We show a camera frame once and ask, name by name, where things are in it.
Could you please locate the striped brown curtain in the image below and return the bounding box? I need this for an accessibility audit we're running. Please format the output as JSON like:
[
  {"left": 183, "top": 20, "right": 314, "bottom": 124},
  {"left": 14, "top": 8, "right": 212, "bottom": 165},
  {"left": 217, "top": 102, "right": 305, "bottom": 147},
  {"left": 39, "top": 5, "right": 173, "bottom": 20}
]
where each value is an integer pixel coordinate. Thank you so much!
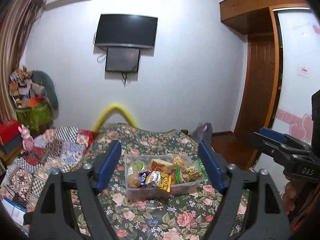
[{"left": 1, "top": 0, "right": 45, "bottom": 123}]

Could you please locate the person's right hand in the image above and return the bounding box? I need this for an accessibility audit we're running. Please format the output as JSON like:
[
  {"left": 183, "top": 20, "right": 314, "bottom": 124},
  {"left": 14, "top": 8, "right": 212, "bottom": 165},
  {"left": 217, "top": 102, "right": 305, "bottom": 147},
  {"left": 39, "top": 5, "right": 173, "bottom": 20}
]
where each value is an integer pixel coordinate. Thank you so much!
[{"left": 282, "top": 176, "right": 302, "bottom": 215}]

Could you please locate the purple slipper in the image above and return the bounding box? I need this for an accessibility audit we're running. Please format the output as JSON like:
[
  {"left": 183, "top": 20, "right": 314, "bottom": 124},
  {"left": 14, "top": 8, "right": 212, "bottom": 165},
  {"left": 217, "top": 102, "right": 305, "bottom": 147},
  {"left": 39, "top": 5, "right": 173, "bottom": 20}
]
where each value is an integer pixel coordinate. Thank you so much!
[{"left": 190, "top": 122, "right": 213, "bottom": 142}]

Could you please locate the floral green bedspread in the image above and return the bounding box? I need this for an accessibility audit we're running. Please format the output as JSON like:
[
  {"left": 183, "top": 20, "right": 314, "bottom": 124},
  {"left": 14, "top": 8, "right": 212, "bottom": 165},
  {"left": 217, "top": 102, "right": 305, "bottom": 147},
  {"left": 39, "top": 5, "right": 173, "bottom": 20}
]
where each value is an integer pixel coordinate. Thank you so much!
[{"left": 69, "top": 122, "right": 251, "bottom": 240}]

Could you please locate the pink plush toy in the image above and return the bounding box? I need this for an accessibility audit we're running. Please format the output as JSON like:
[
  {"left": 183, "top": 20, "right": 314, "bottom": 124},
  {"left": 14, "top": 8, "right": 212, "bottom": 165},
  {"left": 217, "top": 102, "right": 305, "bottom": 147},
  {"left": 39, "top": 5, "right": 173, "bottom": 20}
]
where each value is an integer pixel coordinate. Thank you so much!
[{"left": 18, "top": 124, "right": 34, "bottom": 153}]

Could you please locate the green lidded jelly cup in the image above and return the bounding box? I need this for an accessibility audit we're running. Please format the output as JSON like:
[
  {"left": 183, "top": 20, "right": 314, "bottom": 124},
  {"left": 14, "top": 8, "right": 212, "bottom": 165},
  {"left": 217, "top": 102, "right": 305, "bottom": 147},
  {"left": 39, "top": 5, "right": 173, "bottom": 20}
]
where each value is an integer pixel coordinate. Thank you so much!
[{"left": 135, "top": 161, "right": 147, "bottom": 173}]

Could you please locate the yellow curved bed rail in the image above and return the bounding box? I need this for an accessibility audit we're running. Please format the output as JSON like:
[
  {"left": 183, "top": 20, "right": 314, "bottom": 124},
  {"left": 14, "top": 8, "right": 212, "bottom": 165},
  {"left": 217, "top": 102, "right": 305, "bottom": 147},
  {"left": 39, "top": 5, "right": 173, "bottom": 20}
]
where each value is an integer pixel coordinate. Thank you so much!
[{"left": 92, "top": 103, "right": 139, "bottom": 133}]

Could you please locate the white blue cardboard box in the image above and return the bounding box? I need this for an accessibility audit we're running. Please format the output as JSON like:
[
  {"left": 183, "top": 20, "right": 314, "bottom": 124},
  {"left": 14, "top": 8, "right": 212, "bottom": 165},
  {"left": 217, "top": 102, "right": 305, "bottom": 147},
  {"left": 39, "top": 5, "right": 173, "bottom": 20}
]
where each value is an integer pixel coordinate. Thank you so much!
[{"left": 2, "top": 198, "right": 27, "bottom": 226}]

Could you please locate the large wall television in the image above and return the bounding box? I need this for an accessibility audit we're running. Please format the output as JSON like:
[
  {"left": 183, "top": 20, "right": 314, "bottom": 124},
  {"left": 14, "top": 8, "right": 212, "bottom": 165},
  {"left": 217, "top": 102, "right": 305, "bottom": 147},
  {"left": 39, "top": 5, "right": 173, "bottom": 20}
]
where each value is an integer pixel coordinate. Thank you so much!
[{"left": 95, "top": 14, "right": 158, "bottom": 49}]

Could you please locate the green fabric covered box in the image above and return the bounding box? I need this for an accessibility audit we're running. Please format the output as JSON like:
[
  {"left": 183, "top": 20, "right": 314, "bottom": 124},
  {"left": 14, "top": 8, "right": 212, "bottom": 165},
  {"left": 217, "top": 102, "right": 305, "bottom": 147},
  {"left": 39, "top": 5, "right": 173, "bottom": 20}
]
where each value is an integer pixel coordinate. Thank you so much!
[{"left": 16, "top": 102, "right": 53, "bottom": 136}]

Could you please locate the clear plastic storage box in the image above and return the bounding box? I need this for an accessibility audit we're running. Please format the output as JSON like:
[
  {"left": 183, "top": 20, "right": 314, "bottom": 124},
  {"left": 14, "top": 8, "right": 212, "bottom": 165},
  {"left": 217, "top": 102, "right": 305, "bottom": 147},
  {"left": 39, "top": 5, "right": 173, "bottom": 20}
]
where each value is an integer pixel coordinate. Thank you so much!
[{"left": 124, "top": 154, "right": 203, "bottom": 200}]

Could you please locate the pile of patterned cloths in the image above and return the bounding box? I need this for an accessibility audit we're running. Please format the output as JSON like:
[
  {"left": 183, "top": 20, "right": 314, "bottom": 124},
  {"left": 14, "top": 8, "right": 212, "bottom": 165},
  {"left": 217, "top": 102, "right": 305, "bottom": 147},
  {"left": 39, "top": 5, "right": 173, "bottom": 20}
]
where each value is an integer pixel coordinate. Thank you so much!
[{"left": 9, "top": 66, "right": 47, "bottom": 109}]

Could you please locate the white red snack bag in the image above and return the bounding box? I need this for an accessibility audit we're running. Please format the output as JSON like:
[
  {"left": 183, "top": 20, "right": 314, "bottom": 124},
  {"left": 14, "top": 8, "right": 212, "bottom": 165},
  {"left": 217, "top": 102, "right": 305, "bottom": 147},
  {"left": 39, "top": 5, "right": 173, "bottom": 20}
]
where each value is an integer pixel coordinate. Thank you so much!
[{"left": 145, "top": 171, "right": 161, "bottom": 187}]

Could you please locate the green snack packet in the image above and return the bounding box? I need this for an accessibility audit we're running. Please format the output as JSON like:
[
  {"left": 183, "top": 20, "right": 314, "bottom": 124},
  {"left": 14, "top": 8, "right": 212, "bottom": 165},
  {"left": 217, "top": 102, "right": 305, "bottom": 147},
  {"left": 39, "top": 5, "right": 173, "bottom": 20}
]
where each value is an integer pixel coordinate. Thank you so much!
[{"left": 197, "top": 159, "right": 207, "bottom": 180}]

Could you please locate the blue cracker snack bag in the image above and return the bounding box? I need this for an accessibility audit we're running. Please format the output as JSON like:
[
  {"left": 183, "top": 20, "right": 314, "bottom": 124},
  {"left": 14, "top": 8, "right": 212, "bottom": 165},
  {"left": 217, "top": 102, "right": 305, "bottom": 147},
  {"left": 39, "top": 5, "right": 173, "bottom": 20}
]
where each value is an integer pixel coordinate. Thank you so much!
[{"left": 139, "top": 170, "right": 152, "bottom": 188}]

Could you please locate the brown labelled biscuit pack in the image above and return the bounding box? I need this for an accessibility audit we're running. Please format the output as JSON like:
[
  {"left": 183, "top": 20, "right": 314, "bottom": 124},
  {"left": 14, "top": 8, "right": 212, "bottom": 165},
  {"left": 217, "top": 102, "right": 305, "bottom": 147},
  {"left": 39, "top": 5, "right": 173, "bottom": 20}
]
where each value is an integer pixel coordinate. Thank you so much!
[{"left": 150, "top": 159, "right": 175, "bottom": 174}]

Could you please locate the small wall monitor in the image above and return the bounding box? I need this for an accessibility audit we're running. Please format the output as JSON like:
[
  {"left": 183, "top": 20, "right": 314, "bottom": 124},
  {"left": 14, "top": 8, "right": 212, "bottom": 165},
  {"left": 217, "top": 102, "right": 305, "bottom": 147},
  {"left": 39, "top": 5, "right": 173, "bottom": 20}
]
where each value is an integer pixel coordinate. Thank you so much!
[{"left": 105, "top": 47, "right": 140, "bottom": 73}]

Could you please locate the grey neck pillow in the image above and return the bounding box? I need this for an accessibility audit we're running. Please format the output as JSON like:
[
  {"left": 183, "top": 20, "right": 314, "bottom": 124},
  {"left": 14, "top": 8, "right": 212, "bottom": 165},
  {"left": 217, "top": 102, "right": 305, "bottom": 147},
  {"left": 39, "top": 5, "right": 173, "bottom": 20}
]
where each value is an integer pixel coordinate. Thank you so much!
[{"left": 31, "top": 70, "right": 59, "bottom": 111}]

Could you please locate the yellow chips snack bag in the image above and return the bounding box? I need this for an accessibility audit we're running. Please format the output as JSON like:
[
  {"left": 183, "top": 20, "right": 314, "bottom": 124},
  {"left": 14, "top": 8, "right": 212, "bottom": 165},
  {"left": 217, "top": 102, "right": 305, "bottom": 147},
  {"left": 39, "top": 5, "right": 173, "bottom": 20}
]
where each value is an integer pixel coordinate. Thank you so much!
[{"left": 157, "top": 173, "right": 172, "bottom": 193}]

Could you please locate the brown wooden door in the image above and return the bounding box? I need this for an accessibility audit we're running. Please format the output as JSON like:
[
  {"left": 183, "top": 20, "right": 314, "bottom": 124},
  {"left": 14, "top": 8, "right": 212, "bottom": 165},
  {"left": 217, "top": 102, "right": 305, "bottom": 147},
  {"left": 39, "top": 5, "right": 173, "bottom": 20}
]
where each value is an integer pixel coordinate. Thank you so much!
[{"left": 234, "top": 33, "right": 277, "bottom": 138}]

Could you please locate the red box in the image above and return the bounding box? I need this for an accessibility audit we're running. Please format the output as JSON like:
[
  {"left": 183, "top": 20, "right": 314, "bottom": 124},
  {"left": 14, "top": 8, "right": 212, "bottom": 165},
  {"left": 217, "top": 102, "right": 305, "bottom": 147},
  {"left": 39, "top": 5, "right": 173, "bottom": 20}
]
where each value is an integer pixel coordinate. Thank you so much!
[{"left": 0, "top": 119, "right": 20, "bottom": 145}]

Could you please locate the patchwork checkered quilt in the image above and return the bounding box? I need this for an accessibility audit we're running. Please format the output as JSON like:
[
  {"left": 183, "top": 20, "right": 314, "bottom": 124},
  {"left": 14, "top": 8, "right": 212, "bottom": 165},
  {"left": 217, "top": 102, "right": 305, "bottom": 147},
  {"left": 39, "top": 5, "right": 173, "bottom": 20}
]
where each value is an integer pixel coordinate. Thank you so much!
[{"left": 1, "top": 126, "right": 95, "bottom": 226}]

